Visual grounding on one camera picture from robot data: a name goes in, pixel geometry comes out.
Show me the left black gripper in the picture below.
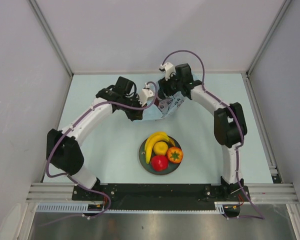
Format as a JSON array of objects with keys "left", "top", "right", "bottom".
[{"left": 120, "top": 93, "right": 147, "bottom": 121}]

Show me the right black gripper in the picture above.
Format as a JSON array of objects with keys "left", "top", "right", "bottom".
[{"left": 158, "top": 71, "right": 183, "bottom": 99}]

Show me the light blue plastic bag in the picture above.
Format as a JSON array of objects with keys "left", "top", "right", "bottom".
[{"left": 141, "top": 80, "right": 188, "bottom": 122}]

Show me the yellow fake banana bunch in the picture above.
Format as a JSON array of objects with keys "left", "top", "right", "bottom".
[{"left": 144, "top": 131, "right": 176, "bottom": 164}]

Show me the yellow fake lemon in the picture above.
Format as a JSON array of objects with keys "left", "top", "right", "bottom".
[{"left": 153, "top": 141, "right": 169, "bottom": 156}]

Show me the orange fake persimmon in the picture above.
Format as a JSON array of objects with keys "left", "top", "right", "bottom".
[{"left": 166, "top": 146, "right": 184, "bottom": 164}]

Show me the red fake apple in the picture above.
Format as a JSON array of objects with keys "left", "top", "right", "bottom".
[{"left": 150, "top": 155, "right": 169, "bottom": 172}]

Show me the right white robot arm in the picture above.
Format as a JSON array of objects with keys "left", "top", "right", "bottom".
[{"left": 158, "top": 62, "right": 248, "bottom": 201}]

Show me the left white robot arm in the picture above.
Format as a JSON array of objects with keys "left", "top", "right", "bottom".
[{"left": 45, "top": 76, "right": 157, "bottom": 200}]

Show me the dark blue ceramic plate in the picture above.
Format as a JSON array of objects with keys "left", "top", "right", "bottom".
[{"left": 138, "top": 138, "right": 184, "bottom": 176}]

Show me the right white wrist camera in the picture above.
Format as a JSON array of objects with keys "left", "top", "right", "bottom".
[{"left": 159, "top": 62, "right": 176, "bottom": 81}]

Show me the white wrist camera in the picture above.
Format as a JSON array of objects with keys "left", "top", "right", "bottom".
[
  {"left": 159, "top": 62, "right": 176, "bottom": 81},
  {"left": 138, "top": 83, "right": 156, "bottom": 107}
]

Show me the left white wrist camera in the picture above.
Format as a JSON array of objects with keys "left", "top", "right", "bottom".
[{"left": 138, "top": 83, "right": 156, "bottom": 107}]

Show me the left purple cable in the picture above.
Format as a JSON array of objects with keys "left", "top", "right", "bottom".
[{"left": 45, "top": 81, "right": 159, "bottom": 222}]

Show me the purple cable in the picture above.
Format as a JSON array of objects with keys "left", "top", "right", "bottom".
[
  {"left": 45, "top": 81, "right": 159, "bottom": 222},
  {"left": 162, "top": 49, "right": 265, "bottom": 220}
]

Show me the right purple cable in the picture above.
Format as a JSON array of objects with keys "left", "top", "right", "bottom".
[{"left": 162, "top": 49, "right": 265, "bottom": 220}]

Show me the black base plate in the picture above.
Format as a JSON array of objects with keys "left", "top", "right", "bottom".
[{"left": 72, "top": 183, "right": 251, "bottom": 211}]

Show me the white slotted cable duct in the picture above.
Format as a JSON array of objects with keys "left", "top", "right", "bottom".
[{"left": 36, "top": 203, "right": 104, "bottom": 213}]

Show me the aluminium frame rail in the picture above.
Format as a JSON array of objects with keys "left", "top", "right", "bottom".
[{"left": 247, "top": 183, "right": 299, "bottom": 204}]

